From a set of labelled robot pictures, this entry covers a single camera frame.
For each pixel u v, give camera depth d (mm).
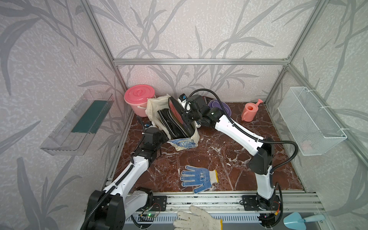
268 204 637
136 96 995
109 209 397
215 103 1138
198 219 690
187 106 679
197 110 594
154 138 641
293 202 758
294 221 684
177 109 770
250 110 1019
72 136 633
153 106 935
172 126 887
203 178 820
